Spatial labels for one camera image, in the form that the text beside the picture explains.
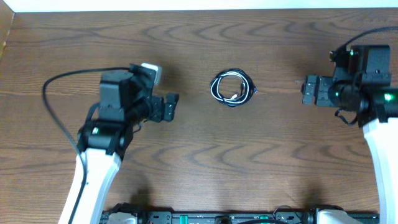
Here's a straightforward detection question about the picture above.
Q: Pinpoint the white USB cable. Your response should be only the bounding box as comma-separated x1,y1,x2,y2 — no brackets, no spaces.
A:
210,71,251,105

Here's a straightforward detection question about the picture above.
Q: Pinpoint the black USB cable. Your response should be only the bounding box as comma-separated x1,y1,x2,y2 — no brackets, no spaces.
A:
209,68,259,108

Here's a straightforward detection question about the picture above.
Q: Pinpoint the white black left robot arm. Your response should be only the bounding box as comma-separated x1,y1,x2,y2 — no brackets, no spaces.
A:
59,63,179,223

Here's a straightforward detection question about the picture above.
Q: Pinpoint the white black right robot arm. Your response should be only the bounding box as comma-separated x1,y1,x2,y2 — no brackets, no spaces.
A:
301,45,397,223

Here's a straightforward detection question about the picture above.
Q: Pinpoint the wooden side panel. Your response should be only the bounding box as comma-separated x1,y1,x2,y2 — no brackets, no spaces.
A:
0,0,15,57

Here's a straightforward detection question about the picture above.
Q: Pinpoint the black left camera cable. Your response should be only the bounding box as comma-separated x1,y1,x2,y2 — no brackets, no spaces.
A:
42,67,131,224

